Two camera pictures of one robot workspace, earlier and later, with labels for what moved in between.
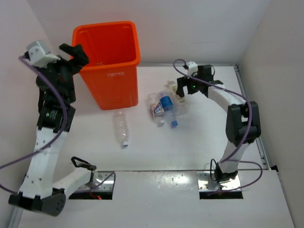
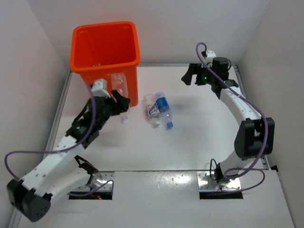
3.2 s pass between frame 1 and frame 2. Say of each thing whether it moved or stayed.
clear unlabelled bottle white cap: moved
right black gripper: moved
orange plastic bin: stayed
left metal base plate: stayed
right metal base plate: stayed
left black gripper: moved
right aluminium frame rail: stayed
